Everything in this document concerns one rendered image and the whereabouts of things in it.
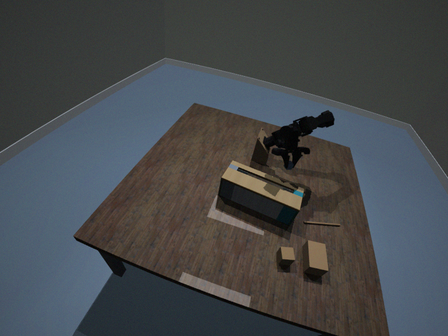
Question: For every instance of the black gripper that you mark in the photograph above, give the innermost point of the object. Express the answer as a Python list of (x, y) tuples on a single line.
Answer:
[(291, 147)]

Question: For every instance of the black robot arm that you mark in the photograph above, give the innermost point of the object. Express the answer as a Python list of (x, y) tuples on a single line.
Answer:
[(306, 125)]

